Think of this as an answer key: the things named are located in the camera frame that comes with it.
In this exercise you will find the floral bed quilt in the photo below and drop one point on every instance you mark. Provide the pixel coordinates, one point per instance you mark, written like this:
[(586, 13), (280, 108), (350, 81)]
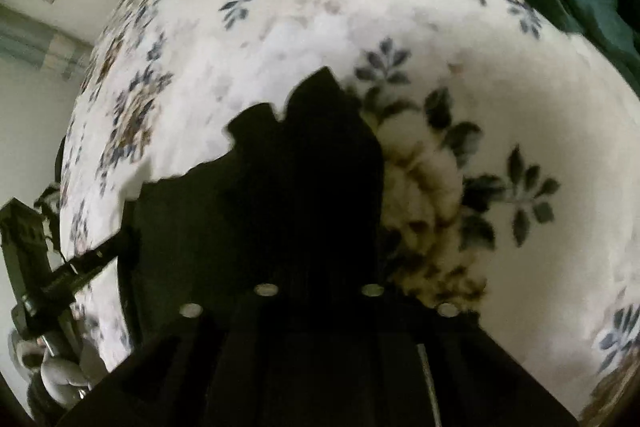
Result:
[(350, 32)]

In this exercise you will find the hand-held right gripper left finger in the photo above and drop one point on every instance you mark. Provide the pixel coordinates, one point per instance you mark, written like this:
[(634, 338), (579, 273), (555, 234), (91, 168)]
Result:
[(240, 357)]

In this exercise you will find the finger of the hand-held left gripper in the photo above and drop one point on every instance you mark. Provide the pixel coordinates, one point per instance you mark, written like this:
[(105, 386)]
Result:
[(92, 259)]

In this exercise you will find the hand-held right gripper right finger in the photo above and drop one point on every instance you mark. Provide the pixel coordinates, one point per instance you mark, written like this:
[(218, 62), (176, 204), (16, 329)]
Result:
[(400, 357)]

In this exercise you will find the dark striped long-sleeve sweater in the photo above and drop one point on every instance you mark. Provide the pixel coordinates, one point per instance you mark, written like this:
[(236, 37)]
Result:
[(300, 182)]

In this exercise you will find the person's left hand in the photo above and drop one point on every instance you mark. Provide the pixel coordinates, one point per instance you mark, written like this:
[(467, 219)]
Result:
[(60, 374)]

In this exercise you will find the grey-blue curtain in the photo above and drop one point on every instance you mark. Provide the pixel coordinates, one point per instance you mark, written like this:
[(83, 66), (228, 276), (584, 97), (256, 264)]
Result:
[(45, 47)]

